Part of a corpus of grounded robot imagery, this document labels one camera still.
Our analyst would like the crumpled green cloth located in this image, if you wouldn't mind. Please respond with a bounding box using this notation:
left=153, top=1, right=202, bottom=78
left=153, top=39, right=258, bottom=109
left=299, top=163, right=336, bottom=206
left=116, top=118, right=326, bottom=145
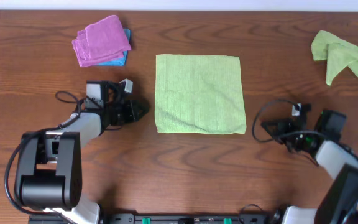
left=311, top=30, right=358, bottom=86

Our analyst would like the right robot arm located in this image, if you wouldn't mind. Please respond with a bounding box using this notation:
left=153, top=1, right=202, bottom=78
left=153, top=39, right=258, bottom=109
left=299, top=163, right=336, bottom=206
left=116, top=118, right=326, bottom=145
left=261, top=106, right=358, bottom=223

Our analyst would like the folded purple cloth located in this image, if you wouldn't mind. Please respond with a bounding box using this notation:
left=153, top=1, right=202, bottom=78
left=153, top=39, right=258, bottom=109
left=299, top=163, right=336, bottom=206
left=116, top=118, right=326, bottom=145
left=71, top=15, right=131, bottom=67

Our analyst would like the light green cloth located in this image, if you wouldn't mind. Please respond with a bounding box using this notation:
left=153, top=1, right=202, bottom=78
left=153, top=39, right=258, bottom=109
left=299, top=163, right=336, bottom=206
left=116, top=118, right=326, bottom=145
left=155, top=54, right=247, bottom=134

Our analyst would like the folded blue cloth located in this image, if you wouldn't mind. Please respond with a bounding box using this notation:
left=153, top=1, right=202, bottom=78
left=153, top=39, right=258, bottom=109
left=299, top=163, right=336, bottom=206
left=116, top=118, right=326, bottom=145
left=98, top=29, right=131, bottom=67

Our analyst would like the left black cable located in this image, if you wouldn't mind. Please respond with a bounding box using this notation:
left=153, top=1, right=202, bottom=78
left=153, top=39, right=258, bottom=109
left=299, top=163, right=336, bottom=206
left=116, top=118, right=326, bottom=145
left=4, top=90, right=86, bottom=224

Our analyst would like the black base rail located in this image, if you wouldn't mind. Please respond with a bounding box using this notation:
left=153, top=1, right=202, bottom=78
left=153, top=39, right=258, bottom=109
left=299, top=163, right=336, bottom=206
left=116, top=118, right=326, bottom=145
left=28, top=205, right=282, bottom=224

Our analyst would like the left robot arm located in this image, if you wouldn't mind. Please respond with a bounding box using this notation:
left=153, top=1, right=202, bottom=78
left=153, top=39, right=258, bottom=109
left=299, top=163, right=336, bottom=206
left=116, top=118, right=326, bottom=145
left=4, top=97, right=149, bottom=223

